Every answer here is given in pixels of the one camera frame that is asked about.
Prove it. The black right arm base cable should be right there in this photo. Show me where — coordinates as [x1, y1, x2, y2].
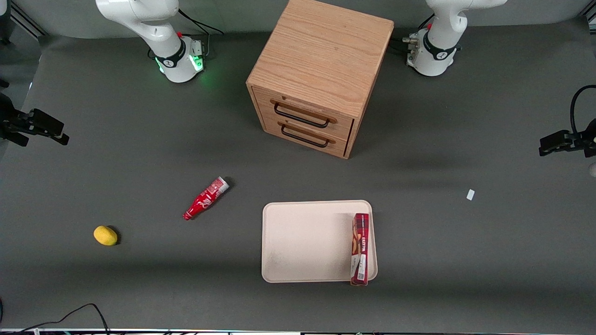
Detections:
[148, 8, 224, 61]

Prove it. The red cola bottle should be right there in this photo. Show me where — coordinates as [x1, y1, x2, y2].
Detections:
[183, 176, 230, 221]

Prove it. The black cable on table edge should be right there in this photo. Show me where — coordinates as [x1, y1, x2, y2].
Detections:
[0, 303, 111, 335]

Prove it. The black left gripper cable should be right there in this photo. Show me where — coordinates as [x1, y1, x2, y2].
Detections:
[570, 85, 596, 136]

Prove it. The cream plastic tray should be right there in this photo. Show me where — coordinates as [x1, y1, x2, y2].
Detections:
[262, 200, 378, 283]

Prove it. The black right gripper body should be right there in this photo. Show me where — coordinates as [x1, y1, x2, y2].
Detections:
[0, 93, 33, 147]

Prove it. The wooden drawer front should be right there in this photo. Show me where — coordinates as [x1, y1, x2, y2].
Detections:
[262, 115, 351, 157]
[253, 86, 355, 141]

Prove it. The wooden two-drawer cabinet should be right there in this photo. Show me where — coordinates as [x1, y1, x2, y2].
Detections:
[246, 0, 395, 160]

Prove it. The black drawer handle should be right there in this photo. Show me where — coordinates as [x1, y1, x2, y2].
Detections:
[280, 123, 330, 149]
[273, 103, 331, 129]

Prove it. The red tartan cookie box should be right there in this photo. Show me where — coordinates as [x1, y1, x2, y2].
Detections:
[351, 213, 370, 286]

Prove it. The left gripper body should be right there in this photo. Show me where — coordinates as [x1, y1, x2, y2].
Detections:
[565, 118, 596, 158]

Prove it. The yellow lemon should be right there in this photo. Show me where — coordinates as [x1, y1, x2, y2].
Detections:
[94, 226, 118, 246]

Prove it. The aluminium frame rail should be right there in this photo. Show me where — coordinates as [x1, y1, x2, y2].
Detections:
[8, 0, 48, 39]
[577, 8, 596, 34]

